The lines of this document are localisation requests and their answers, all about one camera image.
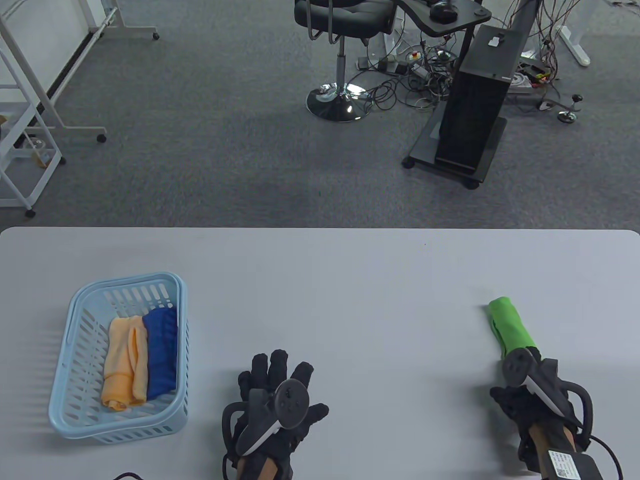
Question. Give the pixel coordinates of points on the grey white left hand controller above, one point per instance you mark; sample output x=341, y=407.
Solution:
x=292, y=402

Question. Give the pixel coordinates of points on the grey white right hand controller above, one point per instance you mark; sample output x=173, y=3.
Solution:
x=517, y=367

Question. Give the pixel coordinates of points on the grey white hand controller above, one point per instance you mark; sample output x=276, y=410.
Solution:
x=517, y=367
x=292, y=402

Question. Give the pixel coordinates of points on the white wheeled board stand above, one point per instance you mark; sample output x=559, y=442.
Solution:
x=122, y=15

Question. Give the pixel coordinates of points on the blue towel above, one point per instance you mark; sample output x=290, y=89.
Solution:
x=161, y=355

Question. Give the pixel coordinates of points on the orange towel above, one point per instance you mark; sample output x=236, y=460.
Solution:
x=122, y=360

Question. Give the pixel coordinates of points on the person's left hand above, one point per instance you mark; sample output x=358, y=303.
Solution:
x=262, y=370

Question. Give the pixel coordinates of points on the black computer mouse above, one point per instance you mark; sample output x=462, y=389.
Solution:
x=442, y=11

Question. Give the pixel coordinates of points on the black side desk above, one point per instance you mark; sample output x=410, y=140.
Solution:
x=465, y=15

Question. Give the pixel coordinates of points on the black computer tower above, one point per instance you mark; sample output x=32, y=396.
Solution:
x=472, y=115

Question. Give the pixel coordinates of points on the person's right hand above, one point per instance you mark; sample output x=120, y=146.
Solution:
x=515, y=405

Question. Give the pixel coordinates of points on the light blue plastic basket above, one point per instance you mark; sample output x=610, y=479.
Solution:
x=75, y=415

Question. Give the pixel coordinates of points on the person's left forearm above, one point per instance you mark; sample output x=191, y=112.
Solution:
x=270, y=470

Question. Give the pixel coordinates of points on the green towel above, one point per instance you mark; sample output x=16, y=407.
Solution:
x=510, y=325

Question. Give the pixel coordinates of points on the white wheeled metal frame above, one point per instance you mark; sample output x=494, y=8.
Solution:
x=47, y=102

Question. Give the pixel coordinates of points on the white shelf rack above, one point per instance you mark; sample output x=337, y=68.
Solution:
x=30, y=107

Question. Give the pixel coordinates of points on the black wheeled cart base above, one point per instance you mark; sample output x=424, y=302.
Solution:
x=425, y=150

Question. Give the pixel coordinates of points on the black office chair chrome base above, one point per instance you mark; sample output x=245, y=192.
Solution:
x=345, y=12

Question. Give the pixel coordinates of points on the white desk leg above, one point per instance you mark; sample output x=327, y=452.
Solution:
x=575, y=45

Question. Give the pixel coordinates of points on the black right wrist box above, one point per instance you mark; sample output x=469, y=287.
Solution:
x=575, y=465

